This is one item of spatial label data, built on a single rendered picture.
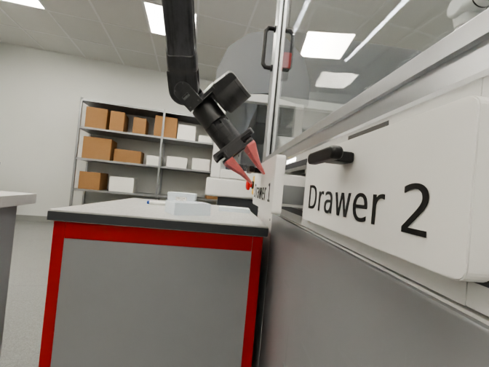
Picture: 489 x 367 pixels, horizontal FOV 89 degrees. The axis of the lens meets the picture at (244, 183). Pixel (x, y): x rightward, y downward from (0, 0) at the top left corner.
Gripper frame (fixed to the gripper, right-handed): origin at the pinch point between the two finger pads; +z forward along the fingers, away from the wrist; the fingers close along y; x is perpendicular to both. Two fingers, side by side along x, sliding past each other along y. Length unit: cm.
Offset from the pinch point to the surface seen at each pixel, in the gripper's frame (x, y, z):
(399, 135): -36.8, 6.2, 2.9
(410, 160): -38.3, 4.6, 4.6
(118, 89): 393, -42, -248
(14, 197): 40, -68, -45
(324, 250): -20.1, -1.5, 14.0
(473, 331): -42.1, -1.3, 13.6
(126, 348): 15, -54, 16
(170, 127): 362, -11, -134
